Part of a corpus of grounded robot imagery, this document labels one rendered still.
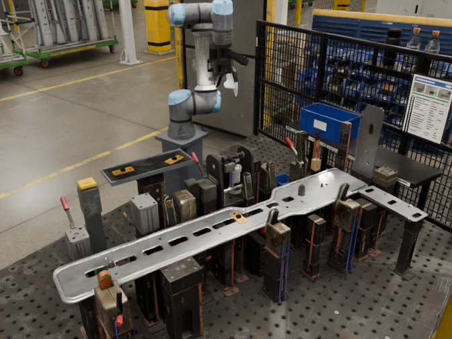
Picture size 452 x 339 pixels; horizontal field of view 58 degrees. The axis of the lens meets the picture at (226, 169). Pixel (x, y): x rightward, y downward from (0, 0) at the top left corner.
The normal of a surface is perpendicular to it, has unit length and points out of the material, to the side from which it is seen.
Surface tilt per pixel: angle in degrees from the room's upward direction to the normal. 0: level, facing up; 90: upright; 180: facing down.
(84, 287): 0
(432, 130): 90
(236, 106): 93
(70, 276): 0
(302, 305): 0
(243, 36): 92
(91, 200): 90
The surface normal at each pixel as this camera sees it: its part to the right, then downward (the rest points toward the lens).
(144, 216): 0.55, 0.39
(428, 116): -0.83, 0.25
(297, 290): 0.00, -0.89
